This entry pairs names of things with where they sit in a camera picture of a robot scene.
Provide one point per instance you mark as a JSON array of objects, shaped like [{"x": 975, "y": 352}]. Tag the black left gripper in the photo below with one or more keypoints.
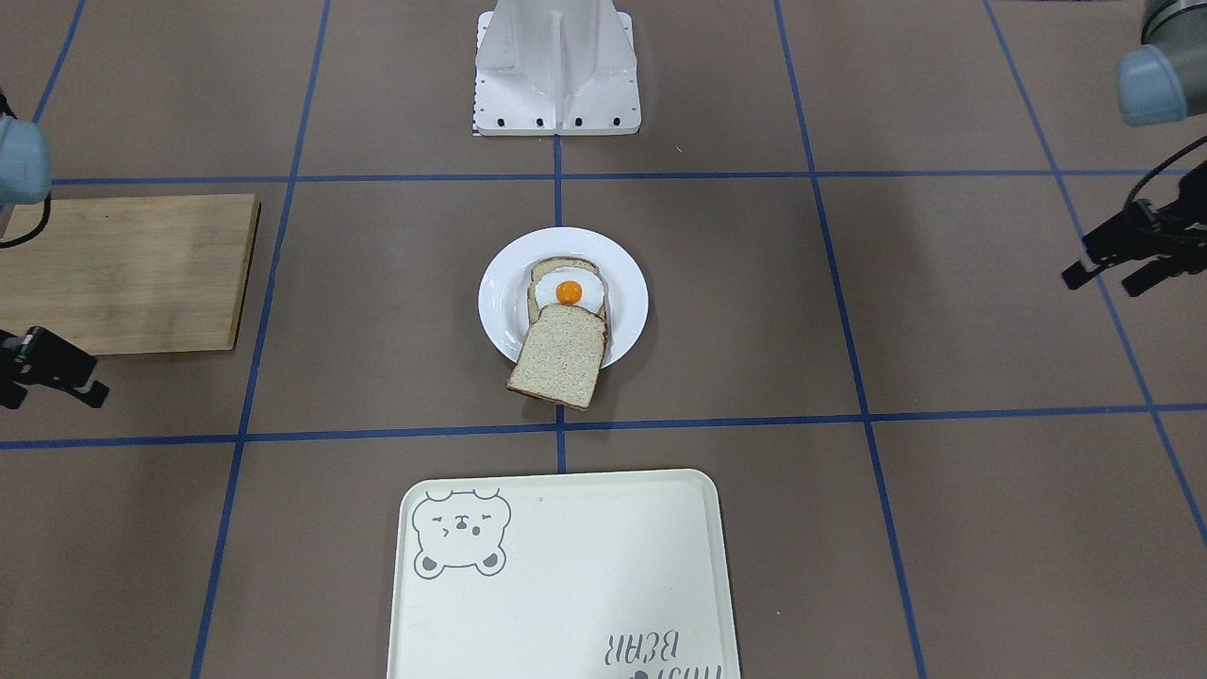
[{"x": 1134, "y": 247}]

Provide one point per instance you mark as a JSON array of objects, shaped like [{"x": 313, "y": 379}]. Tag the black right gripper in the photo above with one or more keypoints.
[{"x": 47, "y": 365}]

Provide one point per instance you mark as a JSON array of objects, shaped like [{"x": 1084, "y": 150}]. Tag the white round plate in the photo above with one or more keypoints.
[{"x": 502, "y": 295}]

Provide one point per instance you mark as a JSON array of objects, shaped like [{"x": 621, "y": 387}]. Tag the bread slice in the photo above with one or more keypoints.
[
  {"x": 562, "y": 357},
  {"x": 550, "y": 264}
]

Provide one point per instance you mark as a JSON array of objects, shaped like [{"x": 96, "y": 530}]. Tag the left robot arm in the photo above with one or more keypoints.
[{"x": 1163, "y": 81}]

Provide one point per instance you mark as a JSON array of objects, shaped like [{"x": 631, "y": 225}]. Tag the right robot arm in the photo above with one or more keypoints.
[{"x": 26, "y": 174}]

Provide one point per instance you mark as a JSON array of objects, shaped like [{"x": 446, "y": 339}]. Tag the bread slice under egg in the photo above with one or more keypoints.
[{"x": 550, "y": 264}]

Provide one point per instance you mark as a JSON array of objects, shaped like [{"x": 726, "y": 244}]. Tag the wooden cutting board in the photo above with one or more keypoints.
[{"x": 136, "y": 275}]

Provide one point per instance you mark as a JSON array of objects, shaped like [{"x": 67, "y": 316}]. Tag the fried egg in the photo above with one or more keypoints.
[{"x": 569, "y": 286}]

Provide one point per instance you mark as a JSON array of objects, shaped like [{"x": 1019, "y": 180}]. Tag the cream bear tray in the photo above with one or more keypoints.
[{"x": 580, "y": 575}]

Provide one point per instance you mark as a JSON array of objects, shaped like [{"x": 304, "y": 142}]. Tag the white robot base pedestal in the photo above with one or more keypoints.
[{"x": 548, "y": 68}]

